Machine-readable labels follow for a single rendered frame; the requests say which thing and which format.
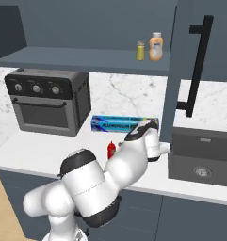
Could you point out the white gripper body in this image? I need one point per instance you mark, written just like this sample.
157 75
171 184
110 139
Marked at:
164 148

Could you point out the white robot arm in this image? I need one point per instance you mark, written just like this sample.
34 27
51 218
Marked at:
86 185

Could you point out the red condiment bottle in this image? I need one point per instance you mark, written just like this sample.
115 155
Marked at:
111 150

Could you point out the yellow-green shaker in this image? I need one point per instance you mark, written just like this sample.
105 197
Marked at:
140 51

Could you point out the beige condiment bottle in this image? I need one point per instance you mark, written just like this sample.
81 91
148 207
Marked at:
156 47

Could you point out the dark grey sink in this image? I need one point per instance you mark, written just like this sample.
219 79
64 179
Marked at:
201 157

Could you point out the blue aluminium foil box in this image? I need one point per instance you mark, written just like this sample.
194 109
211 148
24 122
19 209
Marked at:
118 123

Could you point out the blue base cabinets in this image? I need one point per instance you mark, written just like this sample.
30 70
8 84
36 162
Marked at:
181 219

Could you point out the silver toaster oven knob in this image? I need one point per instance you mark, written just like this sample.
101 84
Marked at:
36 88
18 87
56 90

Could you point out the toaster oven glass door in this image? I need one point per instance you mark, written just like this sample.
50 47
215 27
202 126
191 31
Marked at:
42 114

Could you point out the grey toaster oven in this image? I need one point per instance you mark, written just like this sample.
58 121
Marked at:
45 100

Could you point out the blue wall cabinet with shelf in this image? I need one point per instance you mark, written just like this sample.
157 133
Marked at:
86 37

